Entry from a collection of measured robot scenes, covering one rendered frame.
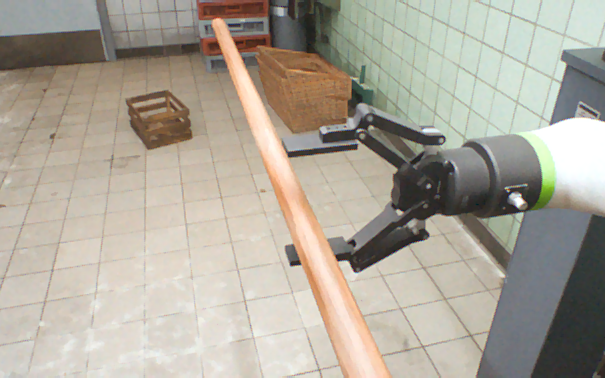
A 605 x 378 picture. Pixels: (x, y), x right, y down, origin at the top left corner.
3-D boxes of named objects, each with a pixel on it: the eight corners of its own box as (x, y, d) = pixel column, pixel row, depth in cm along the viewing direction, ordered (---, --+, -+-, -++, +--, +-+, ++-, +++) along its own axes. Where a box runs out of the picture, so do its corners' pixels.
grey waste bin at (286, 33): (312, 63, 461) (313, 0, 431) (273, 66, 453) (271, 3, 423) (302, 51, 491) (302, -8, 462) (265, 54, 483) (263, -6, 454)
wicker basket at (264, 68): (280, 119, 325) (279, 79, 310) (255, 90, 369) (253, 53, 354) (348, 108, 340) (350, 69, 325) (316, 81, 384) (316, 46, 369)
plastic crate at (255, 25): (269, 34, 433) (268, 16, 425) (199, 38, 422) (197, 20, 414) (262, 23, 466) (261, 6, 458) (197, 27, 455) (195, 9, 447)
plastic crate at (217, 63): (273, 66, 451) (272, 50, 443) (206, 73, 437) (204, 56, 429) (263, 54, 484) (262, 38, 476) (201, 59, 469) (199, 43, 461)
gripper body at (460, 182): (497, 162, 51) (414, 173, 49) (481, 228, 56) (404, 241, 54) (460, 131, 57) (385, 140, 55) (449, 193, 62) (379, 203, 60)
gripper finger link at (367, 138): (426, 194, 53) (435, 184, 53) (356, 140, 48) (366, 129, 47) (411, 176, 57) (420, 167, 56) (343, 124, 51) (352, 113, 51)
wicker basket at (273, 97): (282, 136, 332) (281, 97, 317) (258, 105, 377) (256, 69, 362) (348, 125, 347) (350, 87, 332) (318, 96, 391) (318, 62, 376)
